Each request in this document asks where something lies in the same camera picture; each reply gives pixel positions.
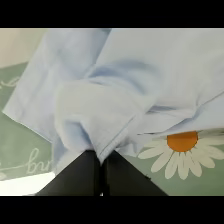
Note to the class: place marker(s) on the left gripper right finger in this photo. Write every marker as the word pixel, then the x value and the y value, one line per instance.
pixel 128 180

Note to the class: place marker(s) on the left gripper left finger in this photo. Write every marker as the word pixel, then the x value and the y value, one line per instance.
pixel 80 178

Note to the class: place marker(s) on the light blue shirt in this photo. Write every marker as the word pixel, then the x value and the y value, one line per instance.
pixel 133 80

